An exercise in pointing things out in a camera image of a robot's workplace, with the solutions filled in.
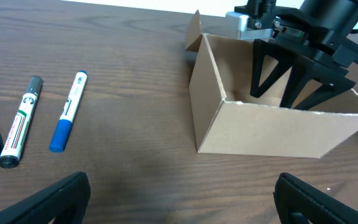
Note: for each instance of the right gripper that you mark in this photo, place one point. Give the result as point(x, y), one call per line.
point(318, 32)

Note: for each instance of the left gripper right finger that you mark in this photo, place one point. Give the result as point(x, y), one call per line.
point(298, 202)

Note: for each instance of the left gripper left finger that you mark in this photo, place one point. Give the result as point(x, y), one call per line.
point(62, 202)

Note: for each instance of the blue white whiteboard marker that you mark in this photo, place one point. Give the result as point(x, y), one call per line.
point(65, 122)

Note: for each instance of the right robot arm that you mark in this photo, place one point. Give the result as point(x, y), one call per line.
point(309, 42)

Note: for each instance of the black white whiteboard marker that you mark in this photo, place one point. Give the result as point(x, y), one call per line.
point(12, 150)

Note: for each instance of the open cardboard box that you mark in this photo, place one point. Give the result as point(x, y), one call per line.
point(228, 120)

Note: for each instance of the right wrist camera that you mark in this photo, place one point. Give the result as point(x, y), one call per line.
point(237, 28)

